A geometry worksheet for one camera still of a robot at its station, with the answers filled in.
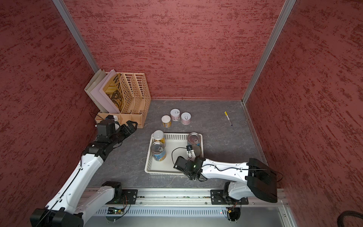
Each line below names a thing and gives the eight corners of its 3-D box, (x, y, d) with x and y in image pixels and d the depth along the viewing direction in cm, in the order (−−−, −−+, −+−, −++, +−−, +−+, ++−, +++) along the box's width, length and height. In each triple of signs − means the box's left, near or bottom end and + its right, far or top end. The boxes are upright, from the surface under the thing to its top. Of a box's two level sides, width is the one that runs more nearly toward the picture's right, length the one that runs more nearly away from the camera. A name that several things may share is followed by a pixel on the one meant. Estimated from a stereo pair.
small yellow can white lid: (161, 127, 105) (160, 122, 100) (162, 120, 110) (161, 115, 104) (170, 127, 105) (170, 122, 100) (171, 120, 110) (170, 115, 104)
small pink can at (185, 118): (180, 125, 107) (180, 120, 102) (181, 116, 112) (180, 111, 107) (190, 125, 107) (191, 120, 102) (190, 117, 112) (191, 111, 107)
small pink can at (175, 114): (170, 121, 108) (169, 117, 104) (171, 112, 114) (170, 108, 110) (180, 121, 109) (180, 117, 104) (180, 112, 114) (180, 108, 110)
